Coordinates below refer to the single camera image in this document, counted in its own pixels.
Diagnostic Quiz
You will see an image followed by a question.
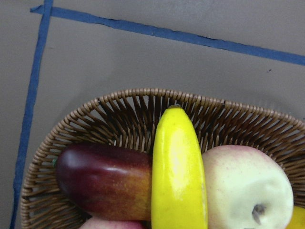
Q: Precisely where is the yellow banana with grey tip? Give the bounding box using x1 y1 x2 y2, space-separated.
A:
151 105 208 229

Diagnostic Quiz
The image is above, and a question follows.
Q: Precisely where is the brown wicker basket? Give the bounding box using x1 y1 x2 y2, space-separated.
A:
20 88 305 229

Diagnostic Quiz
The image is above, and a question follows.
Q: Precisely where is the dark red mango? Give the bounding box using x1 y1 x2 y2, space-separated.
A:
55 142 152 221

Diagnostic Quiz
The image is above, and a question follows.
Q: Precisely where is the yellow green mango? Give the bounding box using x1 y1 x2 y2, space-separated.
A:
286 206 305 229

